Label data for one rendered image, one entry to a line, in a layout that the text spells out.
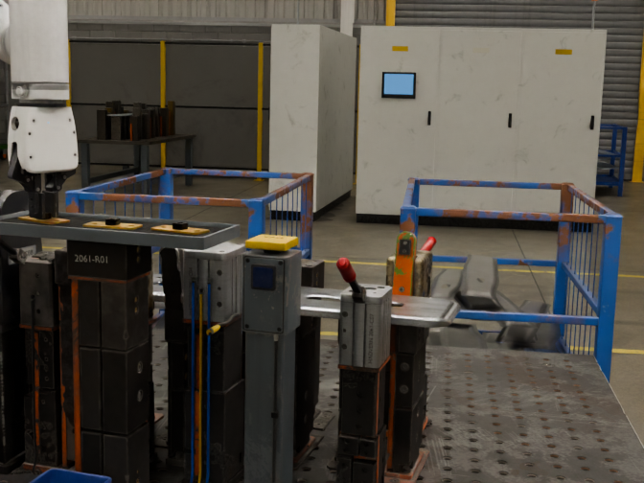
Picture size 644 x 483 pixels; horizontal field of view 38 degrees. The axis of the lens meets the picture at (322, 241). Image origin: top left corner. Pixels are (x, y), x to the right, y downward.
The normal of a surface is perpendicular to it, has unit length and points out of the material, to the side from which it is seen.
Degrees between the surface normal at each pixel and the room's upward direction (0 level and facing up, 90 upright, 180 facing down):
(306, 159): 90
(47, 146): 90
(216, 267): 90
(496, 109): 90
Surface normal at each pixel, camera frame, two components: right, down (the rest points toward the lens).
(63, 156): 0.82, 0.09
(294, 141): -0.19, 0.15
